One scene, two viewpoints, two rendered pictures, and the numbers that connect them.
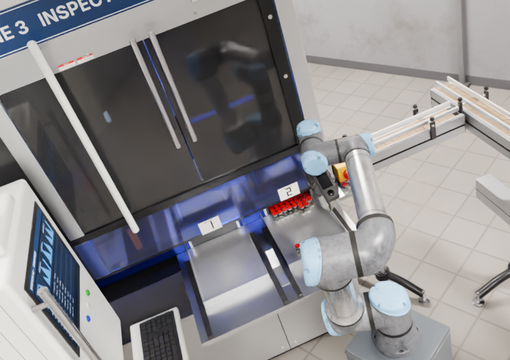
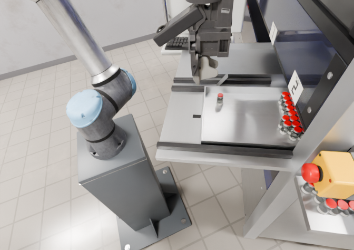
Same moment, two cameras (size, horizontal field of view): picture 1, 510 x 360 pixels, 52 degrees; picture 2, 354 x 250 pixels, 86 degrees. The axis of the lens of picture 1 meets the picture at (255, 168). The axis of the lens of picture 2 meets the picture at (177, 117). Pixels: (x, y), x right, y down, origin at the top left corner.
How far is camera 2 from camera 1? 183 cm
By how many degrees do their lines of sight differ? 77
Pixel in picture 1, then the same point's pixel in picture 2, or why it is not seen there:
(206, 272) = (243, 54)
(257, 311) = (183, 68)
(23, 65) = not seen: outside the picture
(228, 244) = (268, 67)
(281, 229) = (265, 102)
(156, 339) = not seen: hidden behind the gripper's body
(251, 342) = not seen: hidden behind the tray
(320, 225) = (249, 132)
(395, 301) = (71, 102)
